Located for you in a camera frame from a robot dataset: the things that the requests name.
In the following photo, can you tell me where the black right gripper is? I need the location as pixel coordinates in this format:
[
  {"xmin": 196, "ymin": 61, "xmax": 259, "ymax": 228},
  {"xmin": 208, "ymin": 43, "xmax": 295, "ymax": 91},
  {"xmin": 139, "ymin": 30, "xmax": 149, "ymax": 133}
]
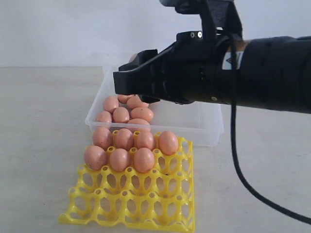
[{"xmin": 113, "ymin": 30, "xmax": 233, "ymax": 105}]

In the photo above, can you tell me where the brown egg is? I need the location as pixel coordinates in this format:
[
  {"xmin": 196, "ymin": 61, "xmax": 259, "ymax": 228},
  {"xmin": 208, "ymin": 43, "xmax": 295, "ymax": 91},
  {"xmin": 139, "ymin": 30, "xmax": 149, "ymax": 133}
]
[
  {"xmin": 127, "ymin": 118, "xmax": 150, "ymax": 125},
  {"xmin": 133, "ymin": 148, "xmax": 155, "ymax": 173},
  {"xmin": 129, "ymin": 53, "xmax": 138, "ymax": 63},
  {"xmin": 84, "ymin": 145, "xmax": 108, "ymax": 170},
  {"xmin": 113, "ymin": 107, "xmax": 130, "ymax": 123},
  {"xmin": 92, "ymin": 127, "xmax": 113, "ymax": 150},
  {"xmin": 103, "ymin": 96, "xmax": 119, "ymax": 114},
  {"xmin": 136, "ymin": 131, "xmax": 156, "ymax": 150},
  {"xmin": 109, "ymin": 149, "xmax": 131, "ymax": 172},
  {"xmin": 115, "ymin": 128, "xmax": 134, "ymax": 150},
  {"xmin": 118, "ymin": 95, "xmax": 133, "ymax": 104},
  {"xmin": 95, "ymin": 111, "xmax": 113, "ymax": 123},
  {"xmin": 126, "ymin": 96, "xmax": 149, "ymax": 109},
  {"xmin": 130, "ymin": 107, "xmax": 154, "ymax": 122},
  {"xmin": 158, "ymin": 131, "xmax": 179, "ymax": 155}
]

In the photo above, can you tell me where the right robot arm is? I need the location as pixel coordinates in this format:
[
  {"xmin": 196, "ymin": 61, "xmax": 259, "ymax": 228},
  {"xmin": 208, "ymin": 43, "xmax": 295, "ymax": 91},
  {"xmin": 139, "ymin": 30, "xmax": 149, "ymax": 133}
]
[{"xmin": 113, "ymin": 32, "xmax": 311, "ymax": 113}]

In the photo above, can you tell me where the clear plastic container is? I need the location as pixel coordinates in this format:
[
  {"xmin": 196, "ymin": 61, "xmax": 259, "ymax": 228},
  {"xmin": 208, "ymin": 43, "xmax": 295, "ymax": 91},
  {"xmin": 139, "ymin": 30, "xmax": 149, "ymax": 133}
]
[{"xmin": 85, "ymin": 66, "xmax": 224, "ymax": 147}]

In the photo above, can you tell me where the yellow plastic egg tray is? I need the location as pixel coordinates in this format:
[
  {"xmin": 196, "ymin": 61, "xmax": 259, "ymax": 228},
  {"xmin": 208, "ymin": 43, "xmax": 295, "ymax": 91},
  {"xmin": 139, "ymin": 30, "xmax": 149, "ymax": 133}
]
[{"xmin": 58, "ymin": 137, "xmax": 195, "ymax": 233}]

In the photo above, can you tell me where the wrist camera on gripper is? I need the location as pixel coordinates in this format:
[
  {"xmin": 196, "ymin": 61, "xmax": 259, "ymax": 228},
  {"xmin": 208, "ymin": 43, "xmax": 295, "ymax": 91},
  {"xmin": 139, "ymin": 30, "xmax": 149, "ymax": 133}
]
[{"xmin": 160, "ymin": 0, "xmax": 242, "ymax": 42}]

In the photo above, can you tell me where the black cable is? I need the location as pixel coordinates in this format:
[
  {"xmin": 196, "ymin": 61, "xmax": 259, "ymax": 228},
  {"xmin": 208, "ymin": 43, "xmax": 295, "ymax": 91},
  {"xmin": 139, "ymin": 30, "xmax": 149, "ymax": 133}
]
[{"xmin": 228, "ymin": 33, "xmax": 311, "ymax": 225}]

